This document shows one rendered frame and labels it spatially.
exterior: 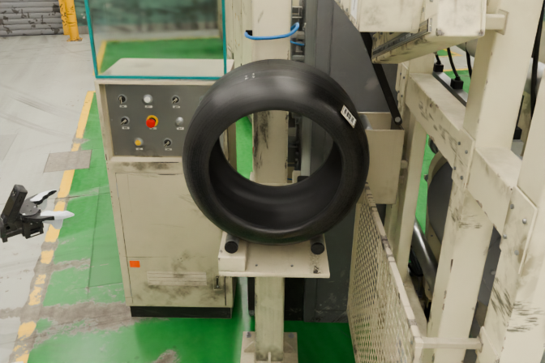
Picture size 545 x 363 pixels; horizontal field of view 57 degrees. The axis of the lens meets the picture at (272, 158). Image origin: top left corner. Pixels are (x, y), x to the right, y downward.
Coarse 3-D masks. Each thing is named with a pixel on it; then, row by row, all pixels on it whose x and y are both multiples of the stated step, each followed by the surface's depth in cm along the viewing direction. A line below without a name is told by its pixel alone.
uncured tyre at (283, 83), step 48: (240, 96) 141; (288, 96) 140; (336, 96) 144; (192, 144) 148; (336, 144) 175; (192, 192) 155; (240, 192) 183; (288, 192) 183; (336, 192) 154; (288, 240) 160
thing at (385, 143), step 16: (368, 112) 195; (368, 128) 180; (384, 128) 197; (400, 128) 181; (368, 144) 180; (384, 144) 180; (400, 144) 179; (384, 160) 182; (400, 160) 182; (368, 176) 185; (384, 176) 185; (384, 192) 188
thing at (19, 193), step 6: (18, 186) 146; (12, 192) 145; (18, 192) 145; (24, 192) 146; (12, 198) 146; (18, 198) 145; (24, 198) 146; (6, 204) 147; (12, 204) 145; (18, 204) 146; (6, 210) 147; (12, 210) 145; (18, 210) 147; (6, 216) 146; (12, 216) 146; (6, 222) 146; (12, 222) 147
